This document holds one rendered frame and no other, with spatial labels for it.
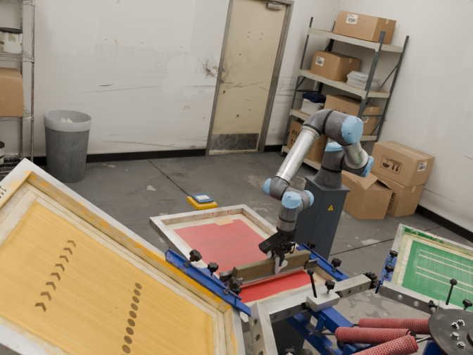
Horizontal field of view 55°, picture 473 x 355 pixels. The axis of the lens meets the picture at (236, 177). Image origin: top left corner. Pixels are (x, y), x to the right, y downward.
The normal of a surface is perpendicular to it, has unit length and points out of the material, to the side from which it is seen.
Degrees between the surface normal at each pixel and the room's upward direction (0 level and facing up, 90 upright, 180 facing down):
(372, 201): 90
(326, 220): 90
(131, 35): 90
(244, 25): 90
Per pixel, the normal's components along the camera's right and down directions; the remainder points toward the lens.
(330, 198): 0.40, 0.40
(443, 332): 0.18, -0.91
